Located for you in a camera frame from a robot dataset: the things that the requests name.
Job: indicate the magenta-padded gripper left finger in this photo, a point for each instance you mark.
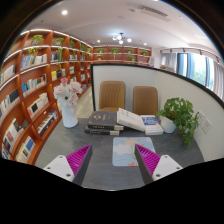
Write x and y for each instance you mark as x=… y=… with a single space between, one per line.
x=61 y=166

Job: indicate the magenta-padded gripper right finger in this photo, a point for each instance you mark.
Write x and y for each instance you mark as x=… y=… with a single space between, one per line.
x=165 y=166

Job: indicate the cloud and sun mouse pad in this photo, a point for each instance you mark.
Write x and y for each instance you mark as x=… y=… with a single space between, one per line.
x=123 y=153

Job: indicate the blue and white book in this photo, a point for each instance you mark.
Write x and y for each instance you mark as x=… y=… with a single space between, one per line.
x=152 y=125

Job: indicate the white pitcher vase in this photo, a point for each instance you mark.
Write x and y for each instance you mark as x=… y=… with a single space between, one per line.
x=69 y=118

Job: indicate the green plant in white pot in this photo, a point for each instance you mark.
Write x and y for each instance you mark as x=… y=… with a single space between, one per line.
x=180 y=115

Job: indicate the thick white book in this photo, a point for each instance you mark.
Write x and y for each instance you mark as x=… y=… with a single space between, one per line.
x=130 y=120

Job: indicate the tan upholstered chair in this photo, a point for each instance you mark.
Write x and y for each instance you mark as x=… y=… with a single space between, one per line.
x=112 y=95
x=145 y=100

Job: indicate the pink and white flower bouquet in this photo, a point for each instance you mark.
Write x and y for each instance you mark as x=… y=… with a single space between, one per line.
x=66 y=93

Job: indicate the tall wooden bookshelf unit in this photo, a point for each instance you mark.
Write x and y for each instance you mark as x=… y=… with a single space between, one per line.
x=33 y=90

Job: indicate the window with curtains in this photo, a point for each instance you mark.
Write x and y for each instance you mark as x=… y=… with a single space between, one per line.
x=196 y=68

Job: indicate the ceiling light cluster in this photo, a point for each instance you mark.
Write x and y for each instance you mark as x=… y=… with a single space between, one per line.
x=120 y=38

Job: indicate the ceiling air vent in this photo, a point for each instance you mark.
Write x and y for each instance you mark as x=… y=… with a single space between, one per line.
x=153 y=11

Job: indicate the white wall socket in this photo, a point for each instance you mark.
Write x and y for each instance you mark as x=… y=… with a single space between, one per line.
x=206 y=126
x=200 y=118

